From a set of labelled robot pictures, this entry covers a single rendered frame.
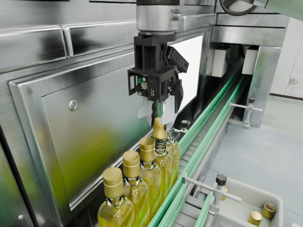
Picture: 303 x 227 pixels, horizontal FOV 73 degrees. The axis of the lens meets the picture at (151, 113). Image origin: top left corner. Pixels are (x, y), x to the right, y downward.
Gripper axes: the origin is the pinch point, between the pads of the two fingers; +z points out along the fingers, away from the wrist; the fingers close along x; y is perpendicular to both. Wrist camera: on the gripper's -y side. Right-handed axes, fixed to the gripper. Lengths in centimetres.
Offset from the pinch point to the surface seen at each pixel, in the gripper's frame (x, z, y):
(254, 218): 26.0, 36.8, -17.3
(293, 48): 43, 34, -368
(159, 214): 3.9, 22.0, 6.8
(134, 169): 0.9, 4.2, 12.4
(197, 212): 10.4, 30.1, -4.9
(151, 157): 1.2, 5.4, 6.5
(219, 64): -11, 10, -105
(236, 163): 16, 43, -51
